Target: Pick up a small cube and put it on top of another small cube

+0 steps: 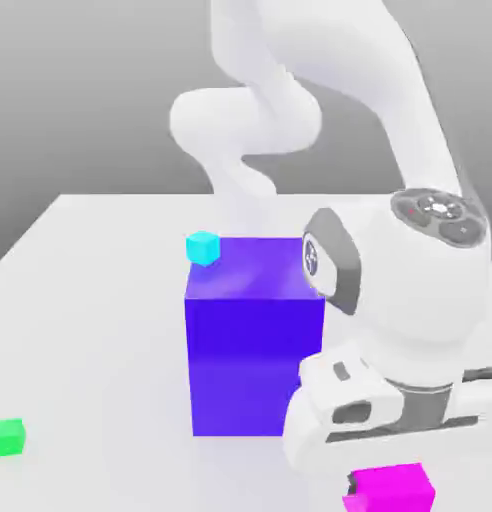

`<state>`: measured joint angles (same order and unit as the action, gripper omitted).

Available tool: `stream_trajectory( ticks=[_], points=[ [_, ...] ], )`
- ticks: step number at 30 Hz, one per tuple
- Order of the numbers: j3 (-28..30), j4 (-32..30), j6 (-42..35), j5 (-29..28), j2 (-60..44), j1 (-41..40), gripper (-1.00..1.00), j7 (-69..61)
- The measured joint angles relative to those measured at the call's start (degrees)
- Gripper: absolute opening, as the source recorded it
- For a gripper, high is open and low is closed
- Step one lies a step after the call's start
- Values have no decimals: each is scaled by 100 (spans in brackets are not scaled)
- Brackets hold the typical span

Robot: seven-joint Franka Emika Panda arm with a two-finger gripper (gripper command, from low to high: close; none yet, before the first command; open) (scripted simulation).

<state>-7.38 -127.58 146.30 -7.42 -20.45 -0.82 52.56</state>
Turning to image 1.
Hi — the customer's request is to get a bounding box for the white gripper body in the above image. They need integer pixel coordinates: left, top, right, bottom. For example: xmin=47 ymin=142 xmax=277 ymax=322
xmin=282 ymin=381 xmax=492 ymax=483

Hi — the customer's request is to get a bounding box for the large blue box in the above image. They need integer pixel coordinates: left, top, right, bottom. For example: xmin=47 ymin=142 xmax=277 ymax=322
xmin=184 ymin=236 xmax=326 ymax=438

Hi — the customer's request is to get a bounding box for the small green cube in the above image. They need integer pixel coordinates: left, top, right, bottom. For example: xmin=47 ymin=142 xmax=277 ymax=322
xmin=0 ymin=418 xmax=27 ymax=458

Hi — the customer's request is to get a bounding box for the small cyan cube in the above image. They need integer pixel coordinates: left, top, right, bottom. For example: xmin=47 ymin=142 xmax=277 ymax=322
xmin=185 ymin=230 xmax=222 ymax=268

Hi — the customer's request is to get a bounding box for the small magenta cube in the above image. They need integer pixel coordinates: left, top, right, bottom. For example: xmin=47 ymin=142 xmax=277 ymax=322
xmin=341 ymin=462 xmax=437 ymax=512

